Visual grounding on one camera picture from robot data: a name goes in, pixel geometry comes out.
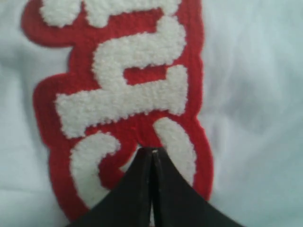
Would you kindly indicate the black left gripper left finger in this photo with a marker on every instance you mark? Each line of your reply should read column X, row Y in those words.
column 129, row 203

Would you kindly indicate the white t-shirt red Chinese patch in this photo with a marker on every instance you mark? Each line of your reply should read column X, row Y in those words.
column 252, row 112

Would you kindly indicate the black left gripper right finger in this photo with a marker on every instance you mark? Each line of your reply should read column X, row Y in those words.
column 175, row 203

